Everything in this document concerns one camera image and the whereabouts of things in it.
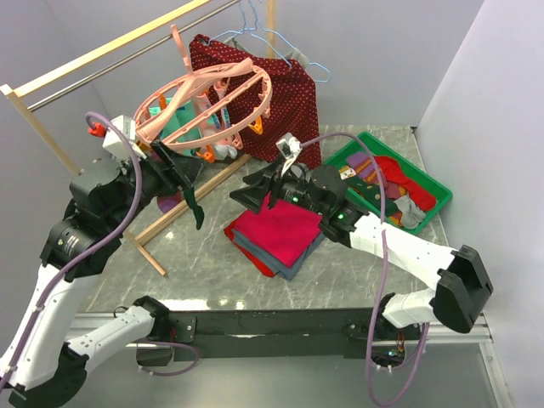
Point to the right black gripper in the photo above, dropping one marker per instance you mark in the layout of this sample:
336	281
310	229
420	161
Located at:
262	184

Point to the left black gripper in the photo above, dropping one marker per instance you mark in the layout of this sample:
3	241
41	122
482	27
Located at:
177	172

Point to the dark green dotted sock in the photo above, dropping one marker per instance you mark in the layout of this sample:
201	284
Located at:
197	210

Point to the pink round clip hanger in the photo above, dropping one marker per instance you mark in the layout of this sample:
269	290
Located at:
210	90

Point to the purple orange striped sock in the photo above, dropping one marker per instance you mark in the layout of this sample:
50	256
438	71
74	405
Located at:
362	164

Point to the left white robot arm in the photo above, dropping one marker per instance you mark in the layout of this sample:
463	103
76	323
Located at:
42	367

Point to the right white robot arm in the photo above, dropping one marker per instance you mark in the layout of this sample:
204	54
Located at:
457	283

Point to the maroon purple hanging sock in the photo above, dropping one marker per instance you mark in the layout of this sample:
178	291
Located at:
167	203

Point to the white blue hanging sock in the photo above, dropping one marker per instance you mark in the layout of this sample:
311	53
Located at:
222	149

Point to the red folded towel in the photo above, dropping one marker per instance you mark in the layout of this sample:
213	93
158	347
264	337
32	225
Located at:
263	269

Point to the teal hanging sock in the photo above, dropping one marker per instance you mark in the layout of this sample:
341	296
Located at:
181	117

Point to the dark red dotted cloth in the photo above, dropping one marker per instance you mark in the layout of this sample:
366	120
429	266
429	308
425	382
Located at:
293	107

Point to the snowman pattern sock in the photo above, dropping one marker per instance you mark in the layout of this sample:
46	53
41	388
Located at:
347	172

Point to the grey folded towel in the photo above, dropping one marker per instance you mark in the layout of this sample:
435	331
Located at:
279	268

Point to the red sock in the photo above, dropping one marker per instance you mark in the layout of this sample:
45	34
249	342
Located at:
394	173

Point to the green plastic tray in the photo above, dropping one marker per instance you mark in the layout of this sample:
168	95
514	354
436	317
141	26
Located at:
392	190

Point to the grey sock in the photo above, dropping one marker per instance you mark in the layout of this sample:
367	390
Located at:
411	214

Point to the black base beam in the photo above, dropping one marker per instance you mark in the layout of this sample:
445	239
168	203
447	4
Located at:
269	333

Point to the metal hanging rod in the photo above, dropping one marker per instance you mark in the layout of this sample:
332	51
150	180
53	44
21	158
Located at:
102	72

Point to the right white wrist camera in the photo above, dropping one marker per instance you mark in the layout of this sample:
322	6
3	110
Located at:
290	148

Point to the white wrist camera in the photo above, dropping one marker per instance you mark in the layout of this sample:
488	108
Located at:
112	143
290	148

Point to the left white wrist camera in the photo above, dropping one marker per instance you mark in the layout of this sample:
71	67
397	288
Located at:
112	143

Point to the blue wire hanger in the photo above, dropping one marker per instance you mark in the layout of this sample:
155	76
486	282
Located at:
277	45

